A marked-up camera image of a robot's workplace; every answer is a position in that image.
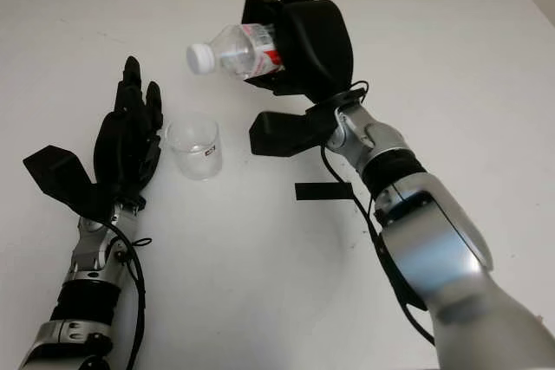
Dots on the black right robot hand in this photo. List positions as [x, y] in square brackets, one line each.
[316, 45]

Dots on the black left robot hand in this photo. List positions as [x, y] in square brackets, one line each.
[123, 149]

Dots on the clear plastic water bottle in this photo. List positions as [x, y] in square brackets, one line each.
[238, 51]

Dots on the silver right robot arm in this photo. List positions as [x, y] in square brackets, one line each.
[433, 248]

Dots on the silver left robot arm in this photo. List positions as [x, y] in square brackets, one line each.
[86, 274]

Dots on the clear glass cup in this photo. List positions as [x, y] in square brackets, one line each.
[195, 153]

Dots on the black tape strip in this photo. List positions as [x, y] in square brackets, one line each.
[321, 191]

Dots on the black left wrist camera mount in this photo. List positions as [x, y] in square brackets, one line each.
[60, 173]

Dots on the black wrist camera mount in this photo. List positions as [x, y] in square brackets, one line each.
[60, 173]
[282, 134]

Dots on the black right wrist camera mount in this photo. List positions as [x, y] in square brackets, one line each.
[282, 134]

